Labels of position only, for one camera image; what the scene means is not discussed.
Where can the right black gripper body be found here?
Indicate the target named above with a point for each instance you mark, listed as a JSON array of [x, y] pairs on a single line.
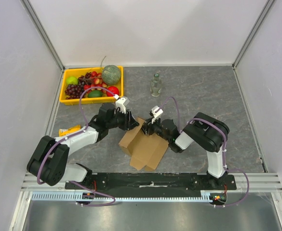
[[148, 127]]

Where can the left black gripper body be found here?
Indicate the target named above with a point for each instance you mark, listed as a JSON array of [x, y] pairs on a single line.
[[121, 120]]

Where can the brown cardboard box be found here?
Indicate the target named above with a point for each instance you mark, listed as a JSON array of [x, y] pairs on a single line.
[[145, 151]]

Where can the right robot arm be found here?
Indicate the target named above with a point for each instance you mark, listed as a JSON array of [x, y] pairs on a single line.
[[208, 132]]

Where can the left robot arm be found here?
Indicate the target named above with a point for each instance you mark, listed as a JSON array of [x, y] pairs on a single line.
[[49, 160]]

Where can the red tomato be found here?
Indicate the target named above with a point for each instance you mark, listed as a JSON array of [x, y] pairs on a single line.
[[112, 90]]

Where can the green avocado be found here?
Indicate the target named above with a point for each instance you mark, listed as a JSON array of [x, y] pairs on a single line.
[[95, 94]]

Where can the yellow plastic bin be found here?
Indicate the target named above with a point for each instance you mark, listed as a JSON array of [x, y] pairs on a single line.
[[77, 72]]

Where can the red cherry bunch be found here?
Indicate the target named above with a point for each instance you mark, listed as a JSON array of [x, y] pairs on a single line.
[[91, 79]]

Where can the green netted melon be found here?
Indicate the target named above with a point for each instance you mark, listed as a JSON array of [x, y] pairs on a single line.
[[111, 74]]

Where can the dark purple grape bunch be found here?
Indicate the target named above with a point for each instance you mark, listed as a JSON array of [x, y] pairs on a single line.
[[74, 91]]

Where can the clear glass bottle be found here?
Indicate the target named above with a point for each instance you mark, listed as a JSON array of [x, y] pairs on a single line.
[[156, 85]]

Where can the yellow snack packet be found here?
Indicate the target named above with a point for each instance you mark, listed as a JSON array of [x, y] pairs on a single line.
[[69, 132]]

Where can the green apple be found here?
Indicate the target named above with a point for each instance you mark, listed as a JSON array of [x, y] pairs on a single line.
[[72, 80]]

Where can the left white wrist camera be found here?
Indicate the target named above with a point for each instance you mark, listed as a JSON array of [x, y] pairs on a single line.
[[121, 103]]

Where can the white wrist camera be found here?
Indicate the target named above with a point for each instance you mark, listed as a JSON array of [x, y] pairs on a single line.
[[121, 103], [155, 113]]

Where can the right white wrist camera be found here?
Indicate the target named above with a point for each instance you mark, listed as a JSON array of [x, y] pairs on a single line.
[[155, 113]]

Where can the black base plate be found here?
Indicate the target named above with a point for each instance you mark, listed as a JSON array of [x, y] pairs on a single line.
[[154, 184]]

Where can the grey slotted cable duct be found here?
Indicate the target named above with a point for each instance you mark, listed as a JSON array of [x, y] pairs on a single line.
[[80, 196]]

